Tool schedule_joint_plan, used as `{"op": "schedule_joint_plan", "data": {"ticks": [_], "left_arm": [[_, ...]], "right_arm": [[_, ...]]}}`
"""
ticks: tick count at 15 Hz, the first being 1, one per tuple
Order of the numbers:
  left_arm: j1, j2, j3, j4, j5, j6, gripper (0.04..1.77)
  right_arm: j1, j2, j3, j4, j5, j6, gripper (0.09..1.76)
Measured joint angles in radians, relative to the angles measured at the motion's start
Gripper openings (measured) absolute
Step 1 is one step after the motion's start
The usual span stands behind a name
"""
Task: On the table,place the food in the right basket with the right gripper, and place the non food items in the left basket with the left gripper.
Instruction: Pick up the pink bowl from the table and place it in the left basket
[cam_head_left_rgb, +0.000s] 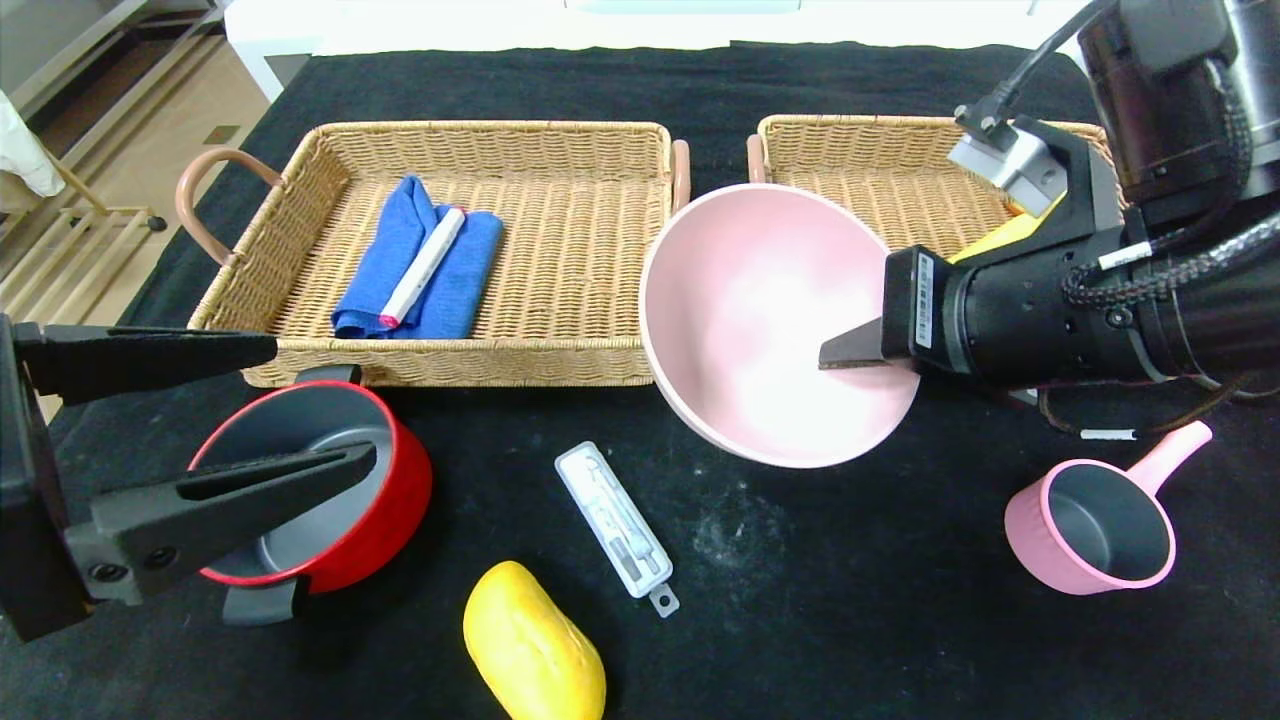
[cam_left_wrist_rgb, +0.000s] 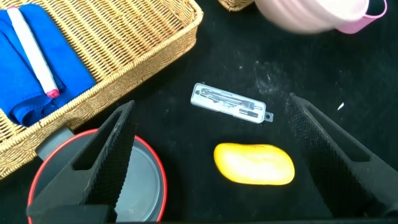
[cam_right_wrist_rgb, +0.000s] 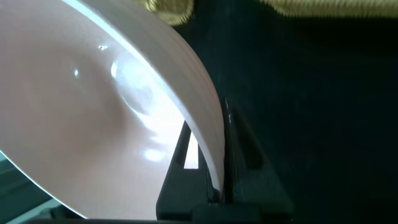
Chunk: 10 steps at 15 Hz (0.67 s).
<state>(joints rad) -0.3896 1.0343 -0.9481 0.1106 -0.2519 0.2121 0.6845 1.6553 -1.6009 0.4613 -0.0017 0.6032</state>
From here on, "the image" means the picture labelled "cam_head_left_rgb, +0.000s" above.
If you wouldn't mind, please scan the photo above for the yellow mango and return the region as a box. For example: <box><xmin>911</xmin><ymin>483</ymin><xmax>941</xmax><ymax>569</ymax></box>
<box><xmin>463</xmin><ymin>560</ymin><xmax>608</xmax><ymax>720</ymax></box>

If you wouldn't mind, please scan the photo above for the pink bowl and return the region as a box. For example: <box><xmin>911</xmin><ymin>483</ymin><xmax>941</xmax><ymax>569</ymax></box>
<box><xmin>638</xmin><ymin>183</ymin><xmax>921</xmax><ymax>470</ymax></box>

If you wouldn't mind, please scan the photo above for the white hanging cloth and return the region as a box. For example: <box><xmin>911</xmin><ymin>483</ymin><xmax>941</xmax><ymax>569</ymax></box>
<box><xmin>0</xmin><ymin>88</ymin><xmax>67</xmax><ymax>198</ymax></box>

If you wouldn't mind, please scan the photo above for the red pot with black handles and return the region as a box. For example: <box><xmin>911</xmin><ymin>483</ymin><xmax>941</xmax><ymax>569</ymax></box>
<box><xmin>188</xmin><ymin>364</ymin><xmax>434</xmax><ymax>627</ymax></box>

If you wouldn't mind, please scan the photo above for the blue folded towel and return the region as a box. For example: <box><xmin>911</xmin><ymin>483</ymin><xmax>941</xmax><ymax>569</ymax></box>
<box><xmin>331</xmin><ymin>175</ymin><xmax>506</xmax><ymax>341</ymax></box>

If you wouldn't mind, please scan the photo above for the white marker pen pink cap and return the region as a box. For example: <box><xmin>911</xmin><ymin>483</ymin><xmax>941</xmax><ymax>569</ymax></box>
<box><xmin>379</xmin><ymin>206</ymin><xmax>468</xmax><ymax>330</ymax></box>

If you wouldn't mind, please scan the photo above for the thin cable with white tag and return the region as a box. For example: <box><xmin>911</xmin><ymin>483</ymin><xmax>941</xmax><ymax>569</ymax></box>
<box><xmin>1036</xmin><ymin>380</ymin><xmax>1246</xmax><ymax>443</ymax></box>

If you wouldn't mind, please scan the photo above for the wicker basket with brown handles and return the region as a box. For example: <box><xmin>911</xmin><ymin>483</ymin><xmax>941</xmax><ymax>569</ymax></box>
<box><xmin>176</xmin><ymin>120</ymin><xmax>692</xmax><ymax>389</ymax></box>
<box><xmin>746</xmin><ymin>114</ymin><xmax>1121</xmax><ymax>263</ymax></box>

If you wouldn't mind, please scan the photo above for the clear plastic thermometer case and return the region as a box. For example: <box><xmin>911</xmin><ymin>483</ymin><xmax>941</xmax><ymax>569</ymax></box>
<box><xmin>555</xmin><ymin>441</ymin><xmax>681</xmax><ymax>619</ymax></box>

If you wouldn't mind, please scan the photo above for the black braided cable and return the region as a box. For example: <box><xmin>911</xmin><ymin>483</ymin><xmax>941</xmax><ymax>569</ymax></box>
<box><xmin>1062</xmin><ymin>80</ymin><xmax>1280</xmax><ymax>309</ymax></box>

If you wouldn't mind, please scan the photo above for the black tablecloth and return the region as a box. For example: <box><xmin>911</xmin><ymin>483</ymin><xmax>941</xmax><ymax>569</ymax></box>
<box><xmin>0</xmin><ymin>40</ymin><xmax>1280</xmax><ymax>720</ymax></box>

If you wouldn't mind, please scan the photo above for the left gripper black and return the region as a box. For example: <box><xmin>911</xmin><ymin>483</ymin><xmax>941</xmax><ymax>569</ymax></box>
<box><xmin>0</xmin><ymin>312</ymin><xmax>378</xmax><ymax>644</ymax></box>

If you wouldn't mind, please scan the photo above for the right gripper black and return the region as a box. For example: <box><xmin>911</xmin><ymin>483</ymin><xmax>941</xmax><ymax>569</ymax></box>
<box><xmin>818</xmin><ymin>244</ymin><xmax>1070</xmax><ymax>387</ymax></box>

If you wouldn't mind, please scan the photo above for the black camera cable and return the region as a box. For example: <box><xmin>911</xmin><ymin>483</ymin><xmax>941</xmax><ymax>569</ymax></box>
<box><xmin>955</xmin><ymin>0</ymin><xmax>1116</xmax><ymax>136</ymax></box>

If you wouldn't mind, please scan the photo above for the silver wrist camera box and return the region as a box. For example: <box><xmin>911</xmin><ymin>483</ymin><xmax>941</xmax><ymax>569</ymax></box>
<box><xmin>947</xmin><ymin>105</ymin><xmax>1069</xmax><ymax>219</ymax></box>

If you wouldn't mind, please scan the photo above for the yellow banana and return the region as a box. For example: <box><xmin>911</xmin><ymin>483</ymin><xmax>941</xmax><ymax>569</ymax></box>
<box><xmin>948</xmin><ymin>195</ymin><xmax>1069</xmax><ymax>267</ymax></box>

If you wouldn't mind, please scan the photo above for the wooden rack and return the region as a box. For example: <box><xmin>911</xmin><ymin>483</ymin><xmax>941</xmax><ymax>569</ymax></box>
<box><xmin>0</xmin><ymin>150</ymin><xmax>169</xmax><ymax>311</ymax></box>

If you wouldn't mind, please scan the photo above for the pink saucepan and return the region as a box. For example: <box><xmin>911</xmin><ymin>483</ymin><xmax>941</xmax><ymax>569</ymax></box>
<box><xmin>1004</xmin><ymin>417</ymin><xmax>1214</xmax><ymax>597</ymax></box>

